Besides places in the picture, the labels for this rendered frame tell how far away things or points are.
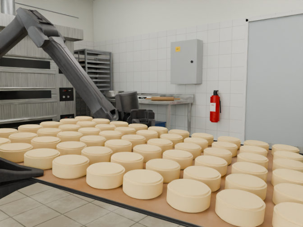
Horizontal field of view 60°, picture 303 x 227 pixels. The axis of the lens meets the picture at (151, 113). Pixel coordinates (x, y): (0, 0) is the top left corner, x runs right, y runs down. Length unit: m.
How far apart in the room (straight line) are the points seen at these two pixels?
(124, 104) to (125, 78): 4.63
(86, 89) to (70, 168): 0.54
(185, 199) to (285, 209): 0.10
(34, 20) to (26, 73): 3.24
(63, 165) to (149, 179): 0.12
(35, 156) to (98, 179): 0.12
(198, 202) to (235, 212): 0.04
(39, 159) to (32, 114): 3.83
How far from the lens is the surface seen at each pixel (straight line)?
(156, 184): 0.32
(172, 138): 0.55
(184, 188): 0.31
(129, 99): 0.82
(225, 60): 4.28
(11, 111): 4.10
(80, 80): 0.90
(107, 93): 4.92
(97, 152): 0.43
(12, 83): 4.10
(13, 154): 0.45
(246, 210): 0.29
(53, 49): 0.94
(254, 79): 4.14
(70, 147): 0.45
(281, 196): 0.35
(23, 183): 0.39
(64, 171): 0.37
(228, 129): 4.28
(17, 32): 1.04
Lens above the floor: 1.11
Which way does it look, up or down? 6 degrees down
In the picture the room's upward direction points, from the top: straight up
